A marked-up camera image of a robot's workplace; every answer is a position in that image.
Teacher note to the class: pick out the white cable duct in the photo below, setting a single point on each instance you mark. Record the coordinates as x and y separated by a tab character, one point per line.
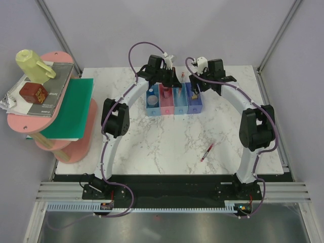
99	207

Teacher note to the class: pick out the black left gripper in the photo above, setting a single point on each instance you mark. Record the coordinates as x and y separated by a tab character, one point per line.
173	81

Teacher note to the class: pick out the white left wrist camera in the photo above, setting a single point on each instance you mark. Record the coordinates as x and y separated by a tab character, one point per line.
168	61

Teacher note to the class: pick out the pink capped clear bottle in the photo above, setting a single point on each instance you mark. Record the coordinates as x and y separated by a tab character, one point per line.
167	92

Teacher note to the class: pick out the spiral notebook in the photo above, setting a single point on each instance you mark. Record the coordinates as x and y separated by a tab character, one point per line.
9	102

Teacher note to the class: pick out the yellow mug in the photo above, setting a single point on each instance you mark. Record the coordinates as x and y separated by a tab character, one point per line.
34	67

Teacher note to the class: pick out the purple drawer box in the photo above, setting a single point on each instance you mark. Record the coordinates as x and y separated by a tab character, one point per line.
194	105

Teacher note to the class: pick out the green folder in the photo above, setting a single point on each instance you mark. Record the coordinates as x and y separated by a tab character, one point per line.
71	120

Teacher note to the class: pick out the pink tiered shelf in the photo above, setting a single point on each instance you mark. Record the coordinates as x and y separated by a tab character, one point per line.
68	152

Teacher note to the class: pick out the clear small measuring cup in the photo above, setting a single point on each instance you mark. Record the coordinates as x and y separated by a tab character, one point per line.
152	100

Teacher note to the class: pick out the red pen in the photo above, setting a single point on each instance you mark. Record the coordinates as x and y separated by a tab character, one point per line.
181	82
208	150

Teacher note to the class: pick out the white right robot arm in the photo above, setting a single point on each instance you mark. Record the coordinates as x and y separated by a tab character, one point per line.
257	131

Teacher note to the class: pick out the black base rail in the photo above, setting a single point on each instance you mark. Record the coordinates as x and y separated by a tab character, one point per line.
166	190

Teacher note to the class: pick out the light blue drawer box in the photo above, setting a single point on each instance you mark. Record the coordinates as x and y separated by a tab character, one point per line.
153	111

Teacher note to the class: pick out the pink drawer box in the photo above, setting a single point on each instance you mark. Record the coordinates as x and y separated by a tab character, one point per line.
166	105

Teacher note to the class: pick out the grey manual book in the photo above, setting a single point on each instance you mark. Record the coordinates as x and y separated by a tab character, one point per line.
54	87

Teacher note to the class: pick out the teal blue drawer box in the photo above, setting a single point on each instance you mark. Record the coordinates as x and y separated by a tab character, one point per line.
180	100

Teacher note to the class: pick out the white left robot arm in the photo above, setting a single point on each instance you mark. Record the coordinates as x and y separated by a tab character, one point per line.
115	117

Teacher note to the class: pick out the red cube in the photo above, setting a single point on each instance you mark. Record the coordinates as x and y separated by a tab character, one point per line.
33	93

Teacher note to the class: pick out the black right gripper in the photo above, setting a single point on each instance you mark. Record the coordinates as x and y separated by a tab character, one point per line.
194	81

